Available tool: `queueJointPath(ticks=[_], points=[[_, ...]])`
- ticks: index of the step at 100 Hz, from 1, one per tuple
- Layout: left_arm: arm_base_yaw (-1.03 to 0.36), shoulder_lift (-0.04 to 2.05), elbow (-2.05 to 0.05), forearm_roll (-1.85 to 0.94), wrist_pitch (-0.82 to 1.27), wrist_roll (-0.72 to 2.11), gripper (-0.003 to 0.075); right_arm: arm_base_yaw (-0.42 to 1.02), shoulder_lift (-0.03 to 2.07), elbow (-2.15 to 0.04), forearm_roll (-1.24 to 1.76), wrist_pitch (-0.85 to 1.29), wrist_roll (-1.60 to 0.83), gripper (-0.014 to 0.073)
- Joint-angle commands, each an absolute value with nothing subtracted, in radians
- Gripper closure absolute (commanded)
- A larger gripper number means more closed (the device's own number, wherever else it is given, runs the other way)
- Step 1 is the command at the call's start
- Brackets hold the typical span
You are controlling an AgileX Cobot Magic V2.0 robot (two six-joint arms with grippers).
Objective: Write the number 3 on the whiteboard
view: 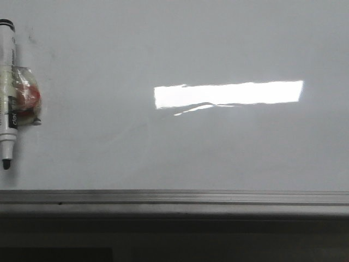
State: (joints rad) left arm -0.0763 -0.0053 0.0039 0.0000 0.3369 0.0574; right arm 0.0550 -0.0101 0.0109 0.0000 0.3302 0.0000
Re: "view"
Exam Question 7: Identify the white whiteboard marker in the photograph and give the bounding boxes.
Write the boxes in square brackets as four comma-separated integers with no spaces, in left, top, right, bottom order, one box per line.
[1,19,18,170]

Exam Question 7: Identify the white whiteboard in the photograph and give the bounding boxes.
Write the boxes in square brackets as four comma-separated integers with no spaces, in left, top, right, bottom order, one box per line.
[1,1,348,191]

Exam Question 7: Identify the taped red magnet holder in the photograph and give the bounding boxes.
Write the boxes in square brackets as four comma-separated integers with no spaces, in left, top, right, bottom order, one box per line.
[13,67,41,126]

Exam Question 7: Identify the grey aluminium whiteboard frame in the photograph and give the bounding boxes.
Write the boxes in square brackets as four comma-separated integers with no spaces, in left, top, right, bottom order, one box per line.
[1,190,348,217]

